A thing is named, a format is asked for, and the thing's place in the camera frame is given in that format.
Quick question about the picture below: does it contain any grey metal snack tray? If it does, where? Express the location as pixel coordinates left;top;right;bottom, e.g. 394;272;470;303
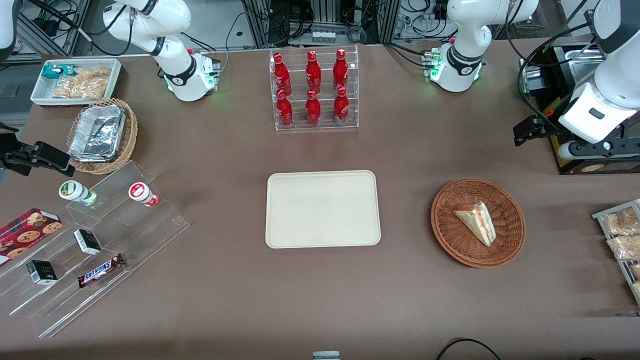
592;199;640;307

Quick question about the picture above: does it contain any red soda bottle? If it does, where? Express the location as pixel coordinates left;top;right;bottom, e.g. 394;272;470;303
305;89;322;127
333;86;350;126
333;48;349;93
305;50;322;95
272;52;293;97
276;89;295;128

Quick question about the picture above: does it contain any aluminium profile frame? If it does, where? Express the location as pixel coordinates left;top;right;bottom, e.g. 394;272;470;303
15;0;92;57
241;0;416;48

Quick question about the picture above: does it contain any clear bag of crackers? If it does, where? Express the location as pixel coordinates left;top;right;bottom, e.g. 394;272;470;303
52;67;112;100

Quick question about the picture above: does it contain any brown round wicker basket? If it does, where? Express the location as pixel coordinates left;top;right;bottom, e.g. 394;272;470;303
430;178;527;269

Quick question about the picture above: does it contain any small black box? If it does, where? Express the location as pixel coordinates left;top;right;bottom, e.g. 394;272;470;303
73;228;102;256
26;259;58;286

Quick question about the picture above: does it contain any Snickers chocolate bar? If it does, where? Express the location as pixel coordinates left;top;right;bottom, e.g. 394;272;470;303
77;253;126;289

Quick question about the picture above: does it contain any aluminium foil tray stack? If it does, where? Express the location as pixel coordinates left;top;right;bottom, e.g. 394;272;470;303
68;104;127;163

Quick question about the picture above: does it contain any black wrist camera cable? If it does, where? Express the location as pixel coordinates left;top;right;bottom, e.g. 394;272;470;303
505;0;601;132

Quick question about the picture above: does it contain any white rectangular bin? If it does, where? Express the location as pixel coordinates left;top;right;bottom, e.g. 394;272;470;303
30;57;123;108

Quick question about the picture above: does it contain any beige plastic tray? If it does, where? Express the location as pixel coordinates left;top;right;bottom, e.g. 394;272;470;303
265;170;382;249

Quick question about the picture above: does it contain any red cookie box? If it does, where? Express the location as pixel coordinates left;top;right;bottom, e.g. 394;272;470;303
0;208;64;267

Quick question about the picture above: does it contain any green lid drink cup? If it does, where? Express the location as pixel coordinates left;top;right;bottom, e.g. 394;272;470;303
58;180;98;207

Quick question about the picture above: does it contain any triangular sandwich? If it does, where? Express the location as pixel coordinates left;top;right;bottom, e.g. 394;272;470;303
452;200;497;248

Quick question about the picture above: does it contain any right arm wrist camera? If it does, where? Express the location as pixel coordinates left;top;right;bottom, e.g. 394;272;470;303
0;149;35;177

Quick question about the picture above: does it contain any red lid drink cup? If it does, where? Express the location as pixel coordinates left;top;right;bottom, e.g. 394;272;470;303
128;182;161;208

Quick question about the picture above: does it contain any clear acrylic bottle rack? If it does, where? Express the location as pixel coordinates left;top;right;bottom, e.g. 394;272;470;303
269;45;360;132

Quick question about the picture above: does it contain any clear acrylic stepped display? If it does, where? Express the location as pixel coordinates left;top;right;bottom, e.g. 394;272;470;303
0;160;191;340

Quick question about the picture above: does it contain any light wicker basket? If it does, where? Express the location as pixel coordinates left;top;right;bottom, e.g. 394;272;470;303
66;98;139;175

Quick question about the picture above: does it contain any teal snack packet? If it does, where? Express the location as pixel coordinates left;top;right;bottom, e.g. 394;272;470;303
41;64;77;81

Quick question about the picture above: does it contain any steel warmer pan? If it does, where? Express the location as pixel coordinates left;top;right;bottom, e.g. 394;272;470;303
565;47;608;86

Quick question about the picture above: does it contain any black food warmer cabinet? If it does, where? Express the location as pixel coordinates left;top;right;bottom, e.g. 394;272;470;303
517;42;640;176

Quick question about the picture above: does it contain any black floor cable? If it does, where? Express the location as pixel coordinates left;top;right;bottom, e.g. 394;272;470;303
434;338;502;360

